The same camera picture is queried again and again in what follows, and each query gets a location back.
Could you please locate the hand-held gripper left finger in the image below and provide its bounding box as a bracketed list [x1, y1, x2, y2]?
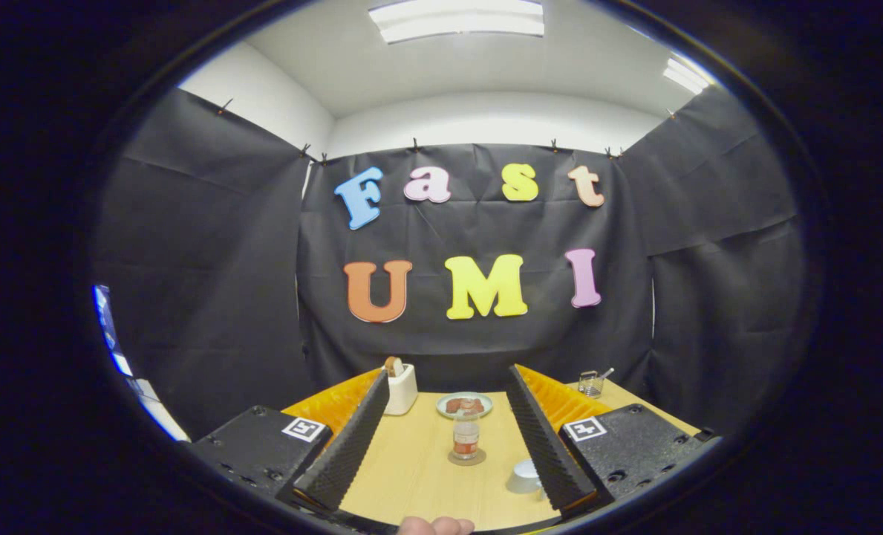
[187, 368, 391, 513]

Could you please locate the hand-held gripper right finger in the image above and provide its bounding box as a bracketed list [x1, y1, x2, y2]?
[505, 364, 713, 513]

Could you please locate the pale grey cup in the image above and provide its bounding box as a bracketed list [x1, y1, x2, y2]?
[506, 458, 546, 495]

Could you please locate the clear plastic bottle red label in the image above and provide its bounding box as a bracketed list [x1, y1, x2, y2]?
[452, 399, 482, 460]

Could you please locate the wooden table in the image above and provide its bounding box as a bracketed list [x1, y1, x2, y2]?
[337, 379, 702, 533]

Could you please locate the white toaster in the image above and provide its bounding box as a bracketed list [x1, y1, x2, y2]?
[383, 363, 419, 416]

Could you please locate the pale green plate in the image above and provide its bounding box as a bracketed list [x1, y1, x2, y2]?
[436, 392, 494, 420]

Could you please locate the small ceiling light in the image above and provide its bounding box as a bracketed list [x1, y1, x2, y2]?
[662, 57, 711, 95]

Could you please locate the long ceiling light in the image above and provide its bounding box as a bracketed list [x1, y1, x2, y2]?
[368, 0, 545, 44]

